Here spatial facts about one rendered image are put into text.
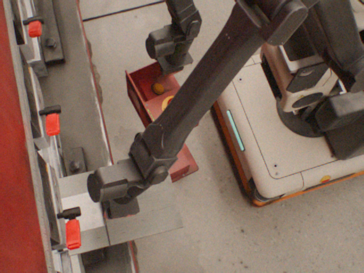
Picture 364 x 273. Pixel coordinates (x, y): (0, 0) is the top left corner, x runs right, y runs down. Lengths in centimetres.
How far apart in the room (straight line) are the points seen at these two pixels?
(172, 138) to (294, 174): 118
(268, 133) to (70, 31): 94
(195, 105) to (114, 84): 157
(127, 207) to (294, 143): 111
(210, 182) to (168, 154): 132
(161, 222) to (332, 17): 59
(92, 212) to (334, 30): 65
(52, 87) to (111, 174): 54
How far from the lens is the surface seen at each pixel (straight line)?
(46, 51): 140
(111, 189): 91
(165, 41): 126
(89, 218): 112
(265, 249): 217
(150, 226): 111
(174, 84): 155
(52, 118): 88
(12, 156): 64
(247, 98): 203
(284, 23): 69
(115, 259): 123
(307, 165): 199
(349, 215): 231
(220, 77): 76
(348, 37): 92
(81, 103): 135
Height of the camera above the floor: 210
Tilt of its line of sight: 71 degrees down
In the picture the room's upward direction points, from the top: 9 degrees clockwise
